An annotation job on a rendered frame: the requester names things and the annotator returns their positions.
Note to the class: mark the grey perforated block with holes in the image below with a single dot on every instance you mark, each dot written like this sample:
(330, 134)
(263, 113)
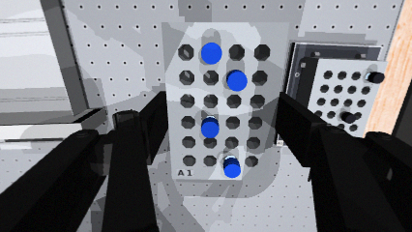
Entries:
(195, 90)
(329, 86)

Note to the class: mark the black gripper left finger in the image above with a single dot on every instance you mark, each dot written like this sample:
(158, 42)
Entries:
(52, 196)

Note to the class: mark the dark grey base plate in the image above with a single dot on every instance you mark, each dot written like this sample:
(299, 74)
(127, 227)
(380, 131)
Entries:
(118, 54)

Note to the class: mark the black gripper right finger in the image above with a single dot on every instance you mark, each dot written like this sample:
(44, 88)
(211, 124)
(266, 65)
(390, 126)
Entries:
(349, 174)

